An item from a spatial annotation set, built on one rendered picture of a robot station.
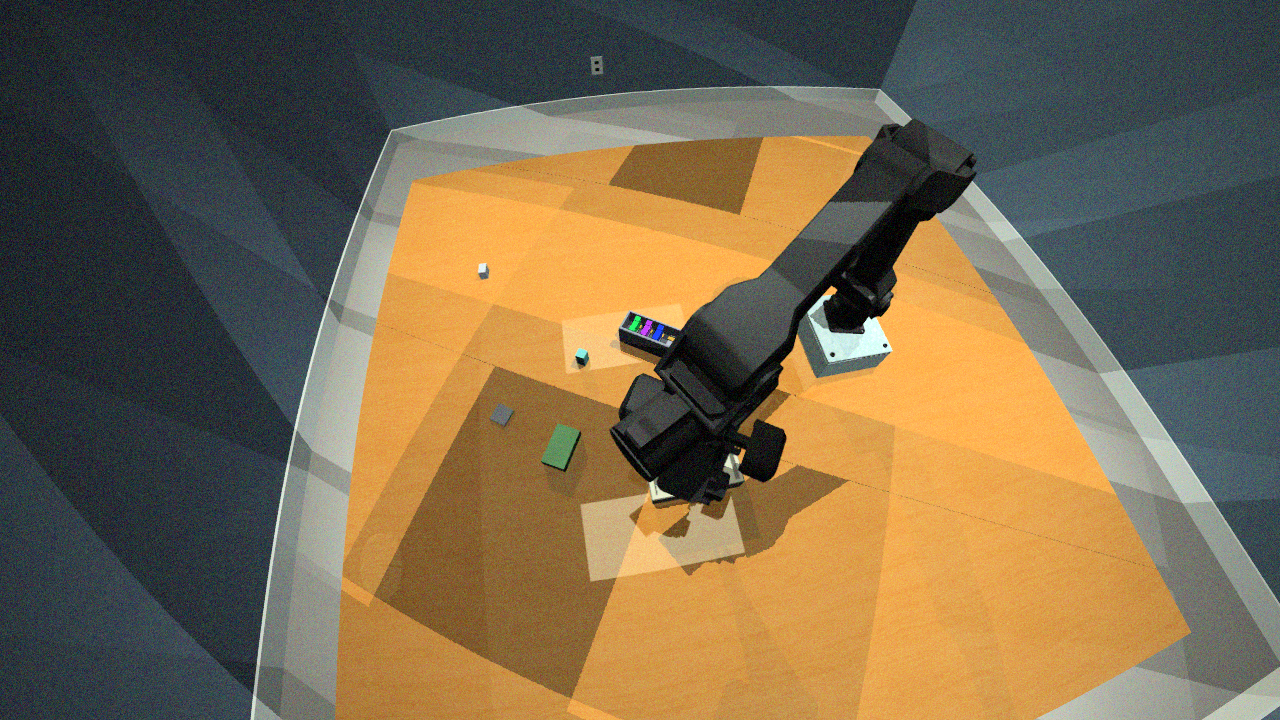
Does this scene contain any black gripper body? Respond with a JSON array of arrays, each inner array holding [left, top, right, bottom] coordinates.
[[620, 373, 787, 482]]

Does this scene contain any green rectangular block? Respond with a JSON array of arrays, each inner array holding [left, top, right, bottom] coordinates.
[[541, 423, 581, 471]]

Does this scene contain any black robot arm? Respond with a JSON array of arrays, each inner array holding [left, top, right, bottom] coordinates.
[[609, 119, 977, 506]]

